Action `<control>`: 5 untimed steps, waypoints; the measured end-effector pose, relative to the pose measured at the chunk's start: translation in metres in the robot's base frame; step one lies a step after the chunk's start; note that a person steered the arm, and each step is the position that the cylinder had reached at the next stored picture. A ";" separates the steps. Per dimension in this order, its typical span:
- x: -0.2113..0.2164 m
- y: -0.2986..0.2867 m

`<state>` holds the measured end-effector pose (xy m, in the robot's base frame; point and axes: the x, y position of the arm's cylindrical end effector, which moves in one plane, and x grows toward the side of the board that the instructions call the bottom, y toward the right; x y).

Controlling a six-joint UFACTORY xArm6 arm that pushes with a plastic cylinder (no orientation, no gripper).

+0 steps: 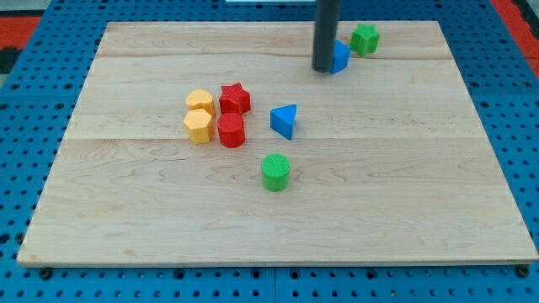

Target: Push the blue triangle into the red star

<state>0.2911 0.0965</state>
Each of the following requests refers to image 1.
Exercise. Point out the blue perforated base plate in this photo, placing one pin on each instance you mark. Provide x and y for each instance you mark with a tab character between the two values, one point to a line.
493	50

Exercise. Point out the green star block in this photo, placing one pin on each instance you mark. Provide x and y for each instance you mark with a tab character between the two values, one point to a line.
364	39

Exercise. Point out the blue cube block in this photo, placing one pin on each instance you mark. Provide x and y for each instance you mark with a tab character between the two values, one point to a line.
341	57

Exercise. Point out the red cylinder block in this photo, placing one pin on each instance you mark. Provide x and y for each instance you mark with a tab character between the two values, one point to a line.
231	130

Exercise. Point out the green cylinder block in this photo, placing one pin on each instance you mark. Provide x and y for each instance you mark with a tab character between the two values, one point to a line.
275	170

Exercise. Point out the yellow heart block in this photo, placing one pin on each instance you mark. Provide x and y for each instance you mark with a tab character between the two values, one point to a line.
201	99

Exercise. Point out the red star block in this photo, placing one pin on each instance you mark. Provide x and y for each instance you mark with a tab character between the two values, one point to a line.
234	99

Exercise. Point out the light wooden board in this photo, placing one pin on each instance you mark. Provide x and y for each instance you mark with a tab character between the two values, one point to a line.
390	164

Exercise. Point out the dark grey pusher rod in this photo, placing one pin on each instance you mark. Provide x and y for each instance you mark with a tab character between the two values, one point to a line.
326	23

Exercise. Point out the blue triangle block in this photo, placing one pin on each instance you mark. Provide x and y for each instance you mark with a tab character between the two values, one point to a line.
282	120

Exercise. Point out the yellow hexagon block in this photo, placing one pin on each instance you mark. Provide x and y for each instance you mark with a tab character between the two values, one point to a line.
198	124

